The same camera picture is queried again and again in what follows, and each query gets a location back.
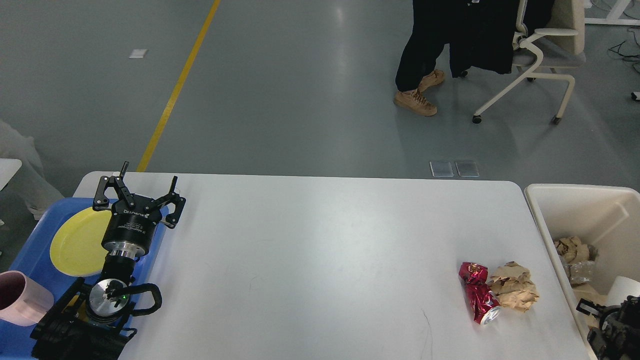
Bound black jacket on chair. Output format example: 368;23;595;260
447;0;556;79

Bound aluminium foil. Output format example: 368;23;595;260
559;244;597;285

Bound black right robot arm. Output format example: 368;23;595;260
576;295;640;360

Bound white side table left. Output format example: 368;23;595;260
0;158;23;191

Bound yellow plastic plate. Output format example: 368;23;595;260
49;207;112;277

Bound person in white trousers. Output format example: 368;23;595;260
0;120;63;221

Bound pink mug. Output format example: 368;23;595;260
0;270;55;327

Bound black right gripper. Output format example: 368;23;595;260
576;298;622;333

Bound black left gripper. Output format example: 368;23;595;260
92;161;187;259

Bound floor outlet plates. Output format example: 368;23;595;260
429;160;480;178

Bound white plastic bin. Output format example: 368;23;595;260
525;184;640;360

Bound red snack wrapper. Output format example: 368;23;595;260
458;262;502;326

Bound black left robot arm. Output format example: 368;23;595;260
30;162;186;360

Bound small brown paper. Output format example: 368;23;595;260
487;261;540;313

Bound white office chair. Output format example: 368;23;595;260
472;0;586;125

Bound white paper cup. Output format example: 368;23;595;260
605;276;640;306

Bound white desk leg background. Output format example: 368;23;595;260
583;0;640;27

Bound person in black trousers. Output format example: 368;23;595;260
393;0;450;117

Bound black floor cables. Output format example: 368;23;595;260
607;41;640;76

